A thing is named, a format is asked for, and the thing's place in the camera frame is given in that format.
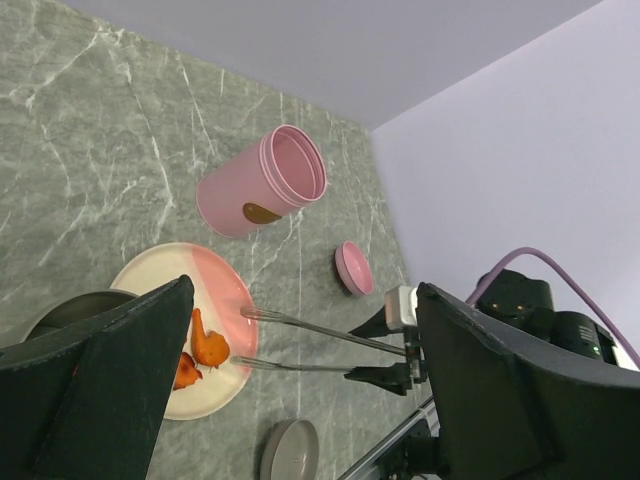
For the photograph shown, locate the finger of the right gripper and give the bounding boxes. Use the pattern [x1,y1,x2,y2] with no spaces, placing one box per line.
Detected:
[350,312,388,338]
[344,363,413,395]

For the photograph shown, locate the pink and cream plate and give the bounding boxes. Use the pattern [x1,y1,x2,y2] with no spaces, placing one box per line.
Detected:
[110,242,259,421]

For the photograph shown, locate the red orange fried piece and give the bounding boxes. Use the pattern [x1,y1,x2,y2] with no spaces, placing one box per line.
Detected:
[173,352,203,390]

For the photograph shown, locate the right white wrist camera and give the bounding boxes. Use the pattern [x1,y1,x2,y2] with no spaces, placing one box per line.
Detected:
[384,286,418,332]

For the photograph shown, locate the pink cylindrical container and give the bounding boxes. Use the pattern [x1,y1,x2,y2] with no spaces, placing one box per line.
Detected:
[196,125,327,238]

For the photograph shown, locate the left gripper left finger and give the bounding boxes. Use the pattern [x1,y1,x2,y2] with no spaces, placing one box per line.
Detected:
[1,275,194,479]

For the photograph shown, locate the aluminium rail frame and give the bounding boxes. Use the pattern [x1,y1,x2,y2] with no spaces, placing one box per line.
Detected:
[338,395,439,480]

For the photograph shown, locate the metal tongs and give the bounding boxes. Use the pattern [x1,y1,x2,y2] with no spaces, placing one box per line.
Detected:
[229,307,405,373]

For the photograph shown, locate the orange chicken wing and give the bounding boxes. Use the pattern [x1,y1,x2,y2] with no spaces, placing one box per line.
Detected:
[191,308,231,368]

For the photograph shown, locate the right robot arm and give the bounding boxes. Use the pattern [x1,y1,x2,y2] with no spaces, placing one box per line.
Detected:
[344,269,619,396]

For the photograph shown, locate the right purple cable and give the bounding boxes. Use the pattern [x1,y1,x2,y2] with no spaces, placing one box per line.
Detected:
[464,246,640,366]

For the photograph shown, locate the grey cylindrical container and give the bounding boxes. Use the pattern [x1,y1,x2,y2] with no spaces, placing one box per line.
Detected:
[19,289,137,342]

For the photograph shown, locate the grey round lid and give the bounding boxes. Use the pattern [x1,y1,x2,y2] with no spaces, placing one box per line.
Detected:
[259,419,320,480]

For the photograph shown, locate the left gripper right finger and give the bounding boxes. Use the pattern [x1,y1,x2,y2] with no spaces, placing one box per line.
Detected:
[417,283,639,479]

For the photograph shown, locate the pink round lid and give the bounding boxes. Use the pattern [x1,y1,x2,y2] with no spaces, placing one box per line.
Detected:
[334,241,374,296]

